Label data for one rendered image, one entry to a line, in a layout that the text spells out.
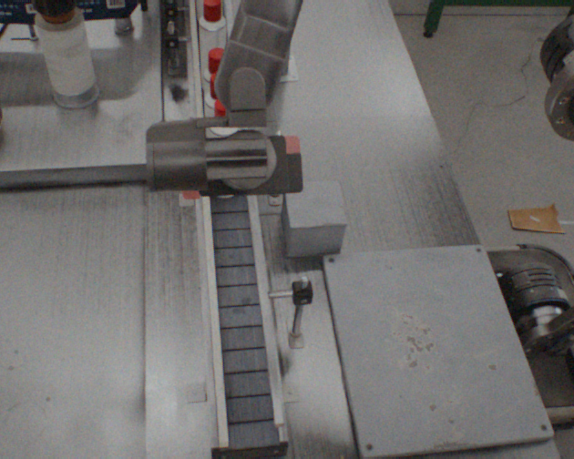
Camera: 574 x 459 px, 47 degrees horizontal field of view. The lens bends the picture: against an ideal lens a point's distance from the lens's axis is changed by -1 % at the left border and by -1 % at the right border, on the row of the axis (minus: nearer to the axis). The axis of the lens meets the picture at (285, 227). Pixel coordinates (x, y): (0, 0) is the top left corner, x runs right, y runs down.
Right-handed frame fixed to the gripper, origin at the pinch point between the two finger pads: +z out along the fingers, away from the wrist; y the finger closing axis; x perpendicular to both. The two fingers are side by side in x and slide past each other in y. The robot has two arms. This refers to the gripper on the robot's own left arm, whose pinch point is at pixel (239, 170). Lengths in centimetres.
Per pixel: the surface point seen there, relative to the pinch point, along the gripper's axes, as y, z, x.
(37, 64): 38, 60, -28
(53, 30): 29, 37, -29
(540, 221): -113, 140, 16
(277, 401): -3.3, 2.5, 30.6
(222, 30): -1, 42, -29
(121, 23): 20, 64, -37
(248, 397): 0.2, 11.6, 32.3
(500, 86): -122, 187, -40
